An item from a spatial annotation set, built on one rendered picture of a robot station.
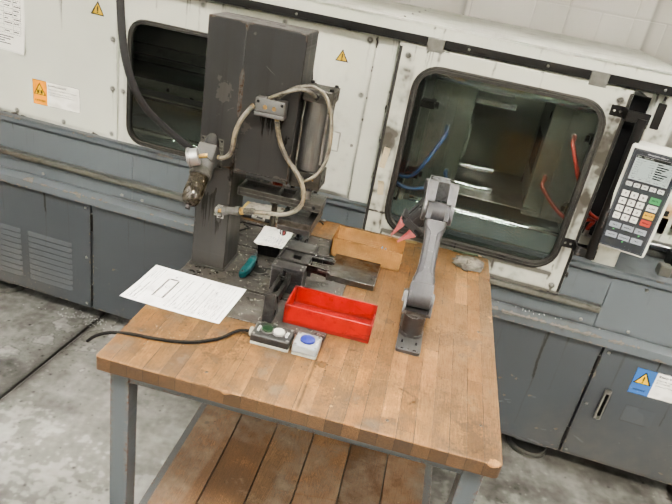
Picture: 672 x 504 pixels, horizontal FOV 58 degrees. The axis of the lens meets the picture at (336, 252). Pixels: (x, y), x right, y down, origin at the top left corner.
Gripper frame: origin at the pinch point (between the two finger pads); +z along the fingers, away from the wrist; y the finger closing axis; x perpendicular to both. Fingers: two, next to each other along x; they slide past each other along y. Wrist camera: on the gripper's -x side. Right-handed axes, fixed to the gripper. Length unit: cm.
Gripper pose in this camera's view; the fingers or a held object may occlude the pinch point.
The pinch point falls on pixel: (395, 236)
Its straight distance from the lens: 215.0
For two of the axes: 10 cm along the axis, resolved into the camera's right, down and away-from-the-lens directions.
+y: -7.0, -7.0, -1.4
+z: -6.8, 6.1, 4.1
